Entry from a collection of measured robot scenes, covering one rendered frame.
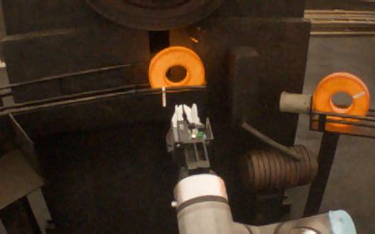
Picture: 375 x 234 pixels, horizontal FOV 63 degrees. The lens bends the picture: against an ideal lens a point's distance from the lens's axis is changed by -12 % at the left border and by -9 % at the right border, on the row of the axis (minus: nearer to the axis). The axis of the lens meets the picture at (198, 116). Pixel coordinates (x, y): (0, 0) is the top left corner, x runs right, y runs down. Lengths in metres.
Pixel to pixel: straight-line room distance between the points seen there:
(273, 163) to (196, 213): 0.49
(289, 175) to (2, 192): 0.77
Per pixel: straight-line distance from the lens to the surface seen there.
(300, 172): 1.02
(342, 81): 0.94
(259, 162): 0.97
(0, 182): 0.90
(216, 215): 0.53
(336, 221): 0.52
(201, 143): 0.60
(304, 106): 0.97
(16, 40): 1.05
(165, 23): 0.88
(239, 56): 0.94
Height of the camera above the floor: 1.10
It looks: 29 degrees down
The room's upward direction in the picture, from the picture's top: straight up
